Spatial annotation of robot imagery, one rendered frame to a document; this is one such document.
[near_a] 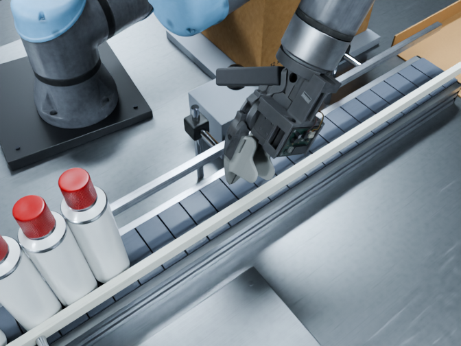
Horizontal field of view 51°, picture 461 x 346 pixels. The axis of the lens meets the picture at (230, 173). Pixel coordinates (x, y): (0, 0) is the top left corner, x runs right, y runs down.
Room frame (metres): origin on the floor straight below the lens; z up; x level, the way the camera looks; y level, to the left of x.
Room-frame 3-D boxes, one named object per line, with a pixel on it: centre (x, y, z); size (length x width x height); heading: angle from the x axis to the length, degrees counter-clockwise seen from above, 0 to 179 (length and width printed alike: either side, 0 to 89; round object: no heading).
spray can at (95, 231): (0.30, 0.16, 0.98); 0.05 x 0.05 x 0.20
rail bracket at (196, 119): (0.49, 0.04, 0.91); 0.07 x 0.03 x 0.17; 37
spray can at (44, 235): (0.27, 0.20, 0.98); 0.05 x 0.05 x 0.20
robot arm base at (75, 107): (0.67, 0.29, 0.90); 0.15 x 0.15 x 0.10
